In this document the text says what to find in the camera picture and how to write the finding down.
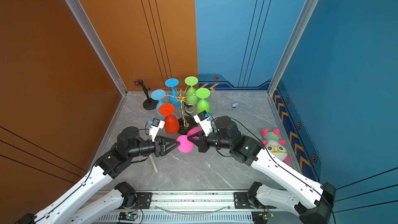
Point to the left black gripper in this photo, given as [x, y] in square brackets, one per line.
[161, 150]

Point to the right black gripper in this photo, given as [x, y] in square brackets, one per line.
[204, 146]

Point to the magenta wine glass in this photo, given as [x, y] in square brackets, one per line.
[186, 146]

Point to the green wine glass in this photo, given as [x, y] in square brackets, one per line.
[192, 98]
[203, 104]

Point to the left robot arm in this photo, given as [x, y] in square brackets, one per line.
[129, 145]

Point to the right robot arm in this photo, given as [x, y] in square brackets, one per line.
[311, 201]

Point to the gold wine glass rack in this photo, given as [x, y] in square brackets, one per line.
[186, 121]

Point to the red wine glass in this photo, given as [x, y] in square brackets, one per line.
[171, 122]

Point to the rear blue wine glass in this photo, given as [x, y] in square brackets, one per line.
[172, 92]

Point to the blue wine glass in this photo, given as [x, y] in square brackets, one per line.
[172, 92]
[158, 95]

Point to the front blue wine glass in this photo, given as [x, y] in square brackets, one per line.
[158, 95]

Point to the wooden ruler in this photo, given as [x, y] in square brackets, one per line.
[153, 163]

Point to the black phone stand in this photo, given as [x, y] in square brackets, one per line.
[149, 103]

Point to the small blue toy car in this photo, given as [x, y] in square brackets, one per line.
[235, 105]

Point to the plush toy pink green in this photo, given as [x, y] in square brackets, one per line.
[275, 145]

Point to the left circuit board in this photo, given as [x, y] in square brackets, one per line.
[127, 217]

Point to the circuit board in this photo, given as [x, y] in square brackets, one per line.
[261, 217]
[127, 217]

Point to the right circuit board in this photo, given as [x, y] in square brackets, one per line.
[261, 217]

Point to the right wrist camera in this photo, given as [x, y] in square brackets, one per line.
[203, 119]

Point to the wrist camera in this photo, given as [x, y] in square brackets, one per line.
[156, 125]
[203, 119]

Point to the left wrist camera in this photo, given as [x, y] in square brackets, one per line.
[156, 125]

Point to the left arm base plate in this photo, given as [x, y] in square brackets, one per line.
[141, 200]

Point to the aluminium front rail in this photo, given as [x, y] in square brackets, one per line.
[172, 207]

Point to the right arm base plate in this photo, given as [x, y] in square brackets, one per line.
[241, 201]

